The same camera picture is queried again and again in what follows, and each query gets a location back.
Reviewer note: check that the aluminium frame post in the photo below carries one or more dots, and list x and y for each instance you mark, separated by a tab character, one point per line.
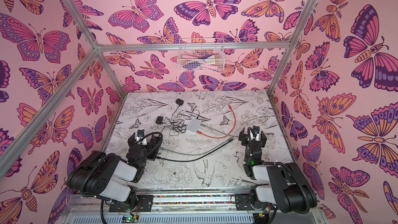
95	47

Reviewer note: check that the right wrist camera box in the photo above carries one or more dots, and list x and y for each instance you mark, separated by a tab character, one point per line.
255	133

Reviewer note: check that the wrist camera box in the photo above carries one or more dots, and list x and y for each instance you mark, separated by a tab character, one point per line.
141	139
255	133

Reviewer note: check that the black power adapter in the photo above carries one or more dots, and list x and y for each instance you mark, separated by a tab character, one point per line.
185	111
175	126

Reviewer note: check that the white network switch box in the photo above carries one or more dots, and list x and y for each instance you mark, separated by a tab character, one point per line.
194	125

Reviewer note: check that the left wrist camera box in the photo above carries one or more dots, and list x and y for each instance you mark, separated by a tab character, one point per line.
141	139

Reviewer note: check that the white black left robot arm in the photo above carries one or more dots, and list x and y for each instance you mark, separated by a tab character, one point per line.
101	175

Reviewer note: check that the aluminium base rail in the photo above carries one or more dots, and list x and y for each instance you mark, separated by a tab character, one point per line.
231	206

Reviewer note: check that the white wire basket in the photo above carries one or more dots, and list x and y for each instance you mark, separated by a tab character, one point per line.
203	54

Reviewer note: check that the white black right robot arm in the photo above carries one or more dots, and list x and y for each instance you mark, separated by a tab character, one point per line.
286	187

